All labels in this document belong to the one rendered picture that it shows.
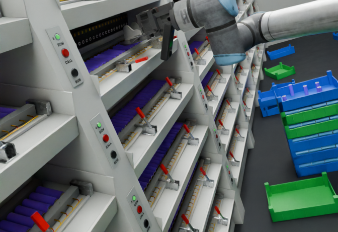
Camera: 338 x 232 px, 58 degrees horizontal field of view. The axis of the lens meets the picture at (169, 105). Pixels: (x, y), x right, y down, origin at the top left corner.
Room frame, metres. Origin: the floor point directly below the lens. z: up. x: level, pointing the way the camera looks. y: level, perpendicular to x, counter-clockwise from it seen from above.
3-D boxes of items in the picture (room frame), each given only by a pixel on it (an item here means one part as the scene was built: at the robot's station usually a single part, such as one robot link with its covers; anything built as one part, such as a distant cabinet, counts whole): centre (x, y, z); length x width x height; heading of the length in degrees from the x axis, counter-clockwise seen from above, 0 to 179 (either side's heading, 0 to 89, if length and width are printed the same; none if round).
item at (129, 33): (0.99, 0.04, 1.04); 0.09 x 0.03 x 0.06; 71
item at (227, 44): (0.90, -0.23, 0.92); 0.12 x 0.09 x 0.12; 122
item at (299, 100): (1.45, -0.69, 0.44); 0.30 x 0.20 x 0.08; 72
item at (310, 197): (1.22, -0.43, 0.04); 0.30 x 0.20 x 0.08; 72
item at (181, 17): (0.93, -0.14, 1.04); 0.10 x 0.05 x 0.09; 153
